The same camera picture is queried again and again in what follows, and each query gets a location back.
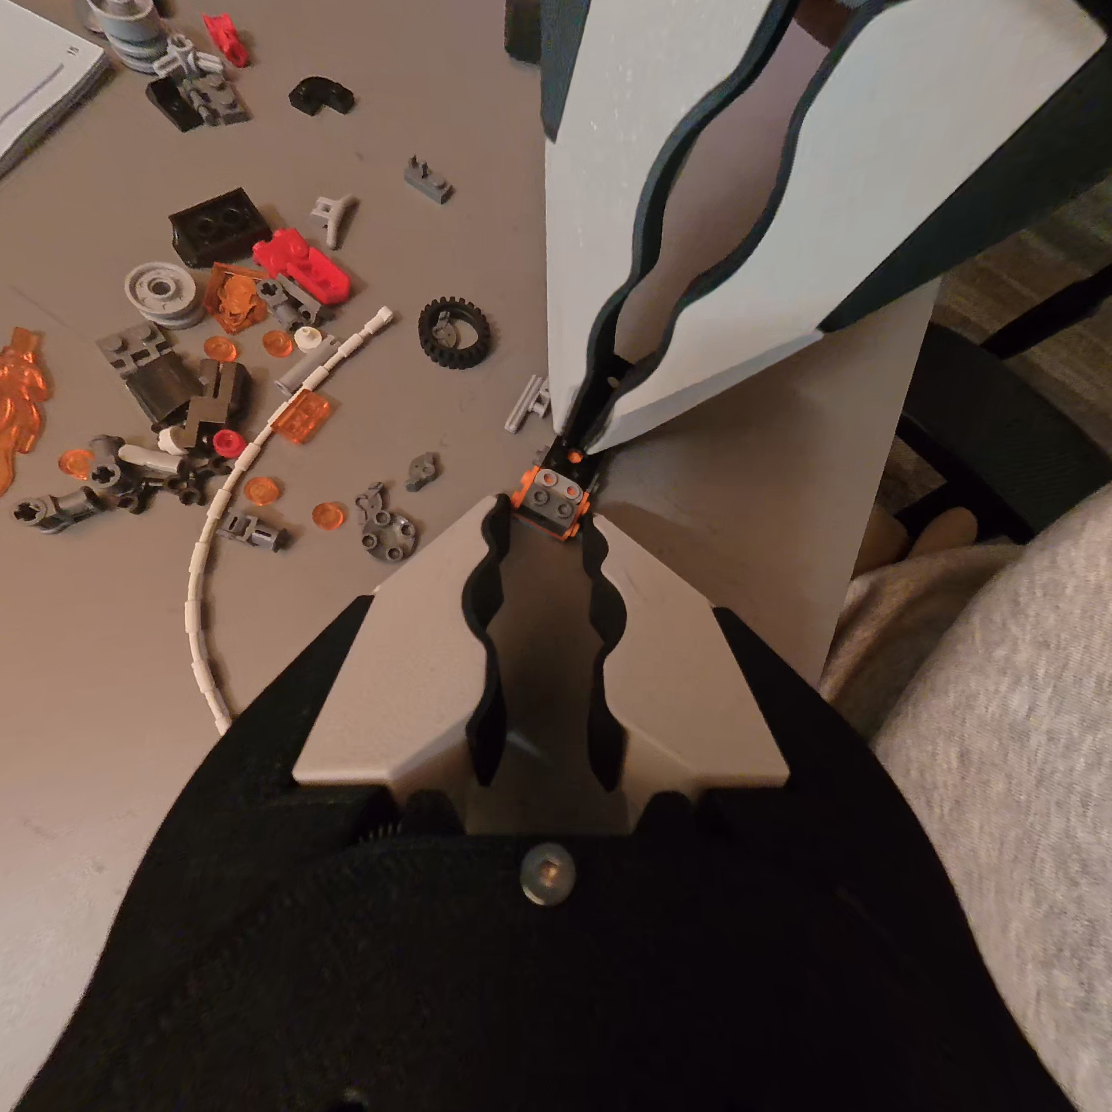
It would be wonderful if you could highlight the black curved lego piece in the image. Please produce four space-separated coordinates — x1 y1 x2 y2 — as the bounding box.
289 77 356 119

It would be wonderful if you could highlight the grey lego clip plate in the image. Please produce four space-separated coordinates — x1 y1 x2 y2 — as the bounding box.
402 155 456 206

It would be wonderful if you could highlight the dark grey round lego plate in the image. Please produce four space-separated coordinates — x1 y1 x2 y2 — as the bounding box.
361 511 418 561

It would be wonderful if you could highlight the black lego slope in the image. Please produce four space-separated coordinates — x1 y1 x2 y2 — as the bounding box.
143 77 211 134

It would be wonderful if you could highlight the dark brown lego bracket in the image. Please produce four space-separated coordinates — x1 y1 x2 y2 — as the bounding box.
178 358 253 448

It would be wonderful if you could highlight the light grey lego cross connector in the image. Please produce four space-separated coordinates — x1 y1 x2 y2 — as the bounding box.
152 35 226 89

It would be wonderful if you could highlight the red lego clip piece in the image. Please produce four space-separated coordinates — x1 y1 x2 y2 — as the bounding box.
202 11 253 70

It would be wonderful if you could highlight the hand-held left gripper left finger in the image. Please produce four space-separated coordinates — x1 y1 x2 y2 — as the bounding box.
290 493 516 836

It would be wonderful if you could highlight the orange transparent lego tile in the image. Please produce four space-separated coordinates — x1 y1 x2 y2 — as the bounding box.
271 391 335 447

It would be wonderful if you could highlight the dark curved lego slope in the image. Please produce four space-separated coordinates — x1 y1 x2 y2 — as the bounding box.
127 357 203 423

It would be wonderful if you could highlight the light grey lego handle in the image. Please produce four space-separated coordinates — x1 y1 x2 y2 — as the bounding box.
310 193 359 251

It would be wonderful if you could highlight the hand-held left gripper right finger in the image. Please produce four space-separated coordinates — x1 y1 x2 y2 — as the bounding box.
577 508 792 837

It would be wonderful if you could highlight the orange transparent lego skull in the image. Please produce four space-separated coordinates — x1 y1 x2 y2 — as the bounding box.
208 263 271 335

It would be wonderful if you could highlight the grey lego hinge plate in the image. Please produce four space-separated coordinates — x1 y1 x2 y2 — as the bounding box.
193 74 253 127

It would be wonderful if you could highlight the light grey lego bar piece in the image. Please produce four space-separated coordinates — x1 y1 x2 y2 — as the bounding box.
504 376 555 436

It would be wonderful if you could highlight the white segmented lego hose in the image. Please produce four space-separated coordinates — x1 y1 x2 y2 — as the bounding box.
185 305 397 735

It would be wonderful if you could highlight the black office chair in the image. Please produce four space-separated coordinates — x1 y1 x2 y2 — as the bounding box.
894 260 1112 544

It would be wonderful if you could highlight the dark grey lego technic connector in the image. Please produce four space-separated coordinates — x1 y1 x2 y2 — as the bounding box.
87 435 145 489
259 278 325 331
215 513 290 550
12 487 115 534

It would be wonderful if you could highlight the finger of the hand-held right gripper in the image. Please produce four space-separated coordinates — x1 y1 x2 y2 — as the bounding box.
543 0 804 453
586 0 1112 457

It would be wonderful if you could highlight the large orange lego flame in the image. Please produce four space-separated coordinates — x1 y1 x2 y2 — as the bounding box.
0 328 51 496

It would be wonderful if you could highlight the small black lego tyre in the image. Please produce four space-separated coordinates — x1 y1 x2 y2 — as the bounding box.
418 298 492 370

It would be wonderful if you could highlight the red lego plate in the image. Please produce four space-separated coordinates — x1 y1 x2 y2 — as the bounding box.
253 227 353 307

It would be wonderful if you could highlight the light grey lego wheel rim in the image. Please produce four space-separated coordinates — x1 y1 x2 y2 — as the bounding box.
74 0 170 76
124 263 205 329

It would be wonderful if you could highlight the black lego cross connector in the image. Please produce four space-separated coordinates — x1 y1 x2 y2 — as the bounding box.
143 469 214 510

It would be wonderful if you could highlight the lego instruction booklet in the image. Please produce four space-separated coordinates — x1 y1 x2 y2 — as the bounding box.
0 0 115 179

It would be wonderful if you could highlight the black lego brick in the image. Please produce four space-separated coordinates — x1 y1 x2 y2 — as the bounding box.
167 187 271 269

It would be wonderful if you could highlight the light grey long lego pin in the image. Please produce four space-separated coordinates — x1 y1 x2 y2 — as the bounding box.
277 334 346 400

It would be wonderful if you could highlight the dark grey orange lego assembly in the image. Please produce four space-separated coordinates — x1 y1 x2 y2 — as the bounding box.
511 442 607 544

